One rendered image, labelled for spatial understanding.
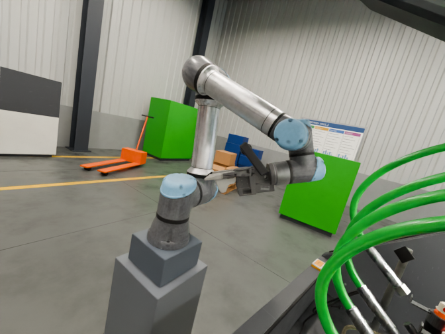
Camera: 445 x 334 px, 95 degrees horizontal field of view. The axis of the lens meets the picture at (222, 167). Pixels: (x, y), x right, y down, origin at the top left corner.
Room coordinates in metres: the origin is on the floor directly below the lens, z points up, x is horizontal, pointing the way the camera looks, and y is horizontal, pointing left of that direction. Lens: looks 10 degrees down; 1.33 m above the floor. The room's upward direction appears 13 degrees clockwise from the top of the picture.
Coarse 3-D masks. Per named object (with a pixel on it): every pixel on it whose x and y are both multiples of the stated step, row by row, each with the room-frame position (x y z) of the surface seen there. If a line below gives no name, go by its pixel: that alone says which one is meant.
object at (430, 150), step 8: (440, 144) 0.37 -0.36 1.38; (416, 152) 0.39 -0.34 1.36; (424, 152) 0.38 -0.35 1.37; (432, 152) 0.38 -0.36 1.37; (400, 160) 0.40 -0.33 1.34; (408, 160) 0.39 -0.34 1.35; (384, 168) 0.41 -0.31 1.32; (392, 168) 0.41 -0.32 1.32; (368, 176) 0.43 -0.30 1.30; (376, 176) 0.42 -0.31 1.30; (360, 184) 0.44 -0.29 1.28; (368, 184) 0.42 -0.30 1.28; (360, 192) 0.43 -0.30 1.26; (352, 200) 0.44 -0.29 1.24; (352, 208) 0.43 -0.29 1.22; (352, 216) 0.43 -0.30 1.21
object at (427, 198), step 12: (432, 192) 0.25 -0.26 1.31; (444, 192) 0.24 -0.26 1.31; (396, 204) 0.27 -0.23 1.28; (408, 204) 0.26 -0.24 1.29; (420, 204) 0.25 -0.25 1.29; (372, 216) 0.28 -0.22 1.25; (384, 216) 0.27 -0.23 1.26; (360, 228) 0.28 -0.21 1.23; (348, 240) 0.29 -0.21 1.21; (336, 276) 0.29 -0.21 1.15; (336, 288) 0.28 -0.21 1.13; (348, 300) 0.27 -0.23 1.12; (348, 312) 0.27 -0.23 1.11; (360, 312) 0.27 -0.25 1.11; (360, 324) 0.26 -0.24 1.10
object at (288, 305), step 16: (320, 256) 0.71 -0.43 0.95; (304, 272) 0.59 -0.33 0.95; (288, 288) 0.50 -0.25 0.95; (304, 288) 0.51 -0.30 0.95; (272, 304) 0.43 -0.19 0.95; (288, 304) 0.44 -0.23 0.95; (304, 304) 0.55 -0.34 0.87; (256, 320) 0.38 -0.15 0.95; (272, 320) 0.39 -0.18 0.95; (288, 320) 0.46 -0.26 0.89
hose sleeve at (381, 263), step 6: (372, 252) 0.39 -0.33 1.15; (378, 252) 0.39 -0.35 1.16; (372, 258) 0.39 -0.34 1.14; (378, 258) 0.38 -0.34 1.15; (378, 264) 0.38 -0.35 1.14; (384, 264) 0.38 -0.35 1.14; (384, 270) 0.37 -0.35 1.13; (390, 270) 0.37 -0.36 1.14; (390, 276) 0.36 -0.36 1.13; (396, 276) 0.36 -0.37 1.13; (390, 282) 0.36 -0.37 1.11; (396, 282) 0.36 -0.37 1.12
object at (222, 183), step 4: (224, 172) 0.60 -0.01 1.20; (208, 176) 0.59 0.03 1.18; (212, 176) 0.58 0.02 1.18; (216, 176) 0.58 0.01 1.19; (220, 176) 0.58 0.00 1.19; (216, 180) 0.58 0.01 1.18; (220, 180) 0.59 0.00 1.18; (224, 180) 0.59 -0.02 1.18; (228, 180) 0.59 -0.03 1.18; (232, 180) 0.60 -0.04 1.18; (220, 184) 0.58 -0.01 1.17; (224, 184) 0.59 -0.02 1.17; (228, 184) 0.59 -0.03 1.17; (220, 188) 0.58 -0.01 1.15; (224, 188) 0.59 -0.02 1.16
